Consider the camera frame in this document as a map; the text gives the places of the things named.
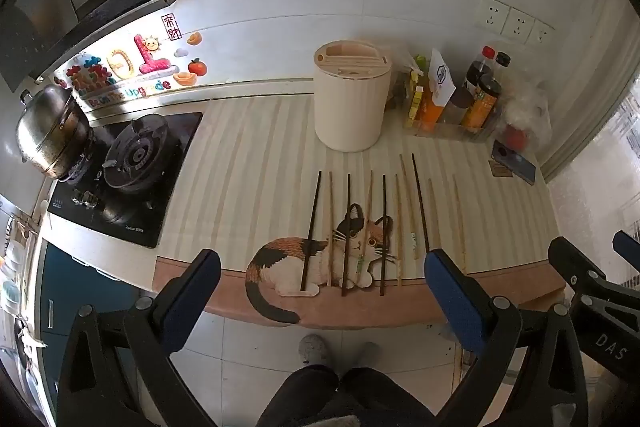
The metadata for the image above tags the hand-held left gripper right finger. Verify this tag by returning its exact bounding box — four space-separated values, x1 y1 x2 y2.
424 248 591 427

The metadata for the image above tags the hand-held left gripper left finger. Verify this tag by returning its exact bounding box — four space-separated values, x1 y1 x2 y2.
57 248 223 427

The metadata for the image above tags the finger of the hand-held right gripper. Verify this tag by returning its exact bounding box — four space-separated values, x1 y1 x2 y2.
613 230 640 264
547 236 610 304

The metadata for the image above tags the dark wooden chopstick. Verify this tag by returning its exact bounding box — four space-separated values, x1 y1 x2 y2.
411 153 431 253
379 175 387 297
341 174 351 297
300 172 322 292

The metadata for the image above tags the light chopstick with white label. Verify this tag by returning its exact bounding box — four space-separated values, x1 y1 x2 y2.
398 154 417 261

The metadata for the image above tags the beige cylindrical chopstick holder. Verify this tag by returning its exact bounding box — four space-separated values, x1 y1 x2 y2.
313 39 392 152

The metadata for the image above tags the light wooden chopstick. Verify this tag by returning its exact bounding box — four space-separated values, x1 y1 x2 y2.
394 174 403 287
327 171 334 287

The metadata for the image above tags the black gas stove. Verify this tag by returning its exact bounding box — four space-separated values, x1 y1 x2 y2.
46 112 205 250

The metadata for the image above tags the grey slipper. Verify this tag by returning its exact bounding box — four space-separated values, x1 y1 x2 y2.
357 341 382 366
298 334 331 366

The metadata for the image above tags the blue cabinet door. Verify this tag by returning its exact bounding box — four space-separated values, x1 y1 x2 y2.
36 241 147 360

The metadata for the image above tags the light chopstick with green tip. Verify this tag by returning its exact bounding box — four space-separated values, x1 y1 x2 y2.
352 170 374 289

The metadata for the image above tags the blue smartphone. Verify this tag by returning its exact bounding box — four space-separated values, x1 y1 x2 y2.
490 140 537 186

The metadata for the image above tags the person's right leg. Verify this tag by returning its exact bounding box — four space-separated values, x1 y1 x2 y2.
340 367 437 427

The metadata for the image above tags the person's leg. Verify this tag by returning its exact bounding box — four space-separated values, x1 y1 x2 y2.
340 367 437 427
255 364 347 427

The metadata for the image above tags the red jar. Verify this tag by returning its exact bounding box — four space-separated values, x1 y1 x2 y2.
504 124 532 151

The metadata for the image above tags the striped cat print mat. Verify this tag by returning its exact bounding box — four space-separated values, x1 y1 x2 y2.
152 94 567 329

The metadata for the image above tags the person's left leg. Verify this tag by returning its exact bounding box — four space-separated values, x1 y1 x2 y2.
255 364 347 427

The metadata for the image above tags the clear plastic organizer tray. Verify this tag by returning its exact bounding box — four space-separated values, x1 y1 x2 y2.
404 106 497 144

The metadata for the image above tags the clear bag with red jar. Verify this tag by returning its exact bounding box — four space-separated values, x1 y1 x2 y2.
499 76 554 154

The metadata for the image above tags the orange label jar black lid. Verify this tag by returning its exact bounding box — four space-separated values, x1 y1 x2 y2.
459 74 503 130

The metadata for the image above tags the orange seasoning bottle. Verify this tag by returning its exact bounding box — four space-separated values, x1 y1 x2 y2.
419 84 447 134

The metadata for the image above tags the dark glass jar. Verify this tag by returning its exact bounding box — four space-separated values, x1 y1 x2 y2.
442 87 474 126

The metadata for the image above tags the yellow seasoning box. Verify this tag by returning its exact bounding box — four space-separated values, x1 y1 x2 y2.
404 72 426 128

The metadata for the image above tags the dark sauce bottle black cap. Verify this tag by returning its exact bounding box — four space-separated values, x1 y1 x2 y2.
492 51 512 84

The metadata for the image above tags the steel pot with lid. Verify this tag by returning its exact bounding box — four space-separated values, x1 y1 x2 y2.
15 83 94 180

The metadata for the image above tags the dark sauce bottle red cap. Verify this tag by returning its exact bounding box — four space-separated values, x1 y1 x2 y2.
462 46 496 96

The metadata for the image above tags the white paper packet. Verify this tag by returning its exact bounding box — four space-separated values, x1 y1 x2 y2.
427 48 457 108

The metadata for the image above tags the crumpled clear plastic bag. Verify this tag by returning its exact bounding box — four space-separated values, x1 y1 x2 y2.
387 53 431 110

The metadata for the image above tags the black range hood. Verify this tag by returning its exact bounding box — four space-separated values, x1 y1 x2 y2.
0 0 181 94

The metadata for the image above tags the white wall socket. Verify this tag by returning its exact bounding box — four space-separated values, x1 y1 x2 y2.
502 7 535 42
527 20 556 48
475 0 511 30

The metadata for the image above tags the colourful letter wall sticker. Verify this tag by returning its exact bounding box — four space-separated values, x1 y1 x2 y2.
54 34 181 108

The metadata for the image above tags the red square wall sticker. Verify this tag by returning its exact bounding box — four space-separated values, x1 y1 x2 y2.
160 12 181 42

